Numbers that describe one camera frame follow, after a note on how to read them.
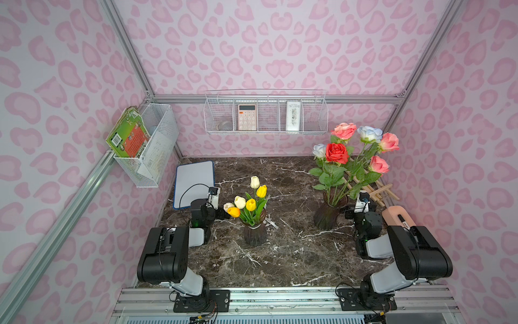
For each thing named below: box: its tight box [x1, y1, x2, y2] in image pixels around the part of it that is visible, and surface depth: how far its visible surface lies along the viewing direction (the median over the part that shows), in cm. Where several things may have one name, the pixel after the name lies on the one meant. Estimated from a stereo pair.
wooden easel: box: [342, 170, 400, 208], surface depth 102 cm
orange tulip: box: [226, 206, 241, 219], surface depth 65 cm
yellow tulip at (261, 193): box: [256, 184, 268, 222], surface depth 70 cm
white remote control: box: [285, 101, 301, 132], surface depth 95 cm
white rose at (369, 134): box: [357, 125, 384, 144], surface depth 70 cm
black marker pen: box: [397, 213, 411, 230], surface depth 96 cm
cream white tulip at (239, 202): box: [234, 195, 247, 210], surface depth 66 cm
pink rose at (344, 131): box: [331, 122, 357, 141], surface depth 69 cm
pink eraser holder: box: [381, 205, 417, 227], surface depth 95 cm
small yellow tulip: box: [245, 198, 257, 219], surface depth 65 cm
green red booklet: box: [105, 106, 151, 158], surface depth 73 cm
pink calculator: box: [238, 103, 257, 131], surface depth 96 cm
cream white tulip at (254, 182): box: [250, 175, 260, 191], surface depth 74 cm
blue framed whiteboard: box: [172, 160, 215, 210], surface depth 112 cm
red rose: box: [308, 143, 350, 204], surface depth 74 cm
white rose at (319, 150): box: [312, 143, 326, 160], surface depth 75 cm
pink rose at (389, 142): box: [379, 132, 400, 154], surface depth 69 cm
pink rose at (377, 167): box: [349, 155, 390, 200], surface depth 72 cm
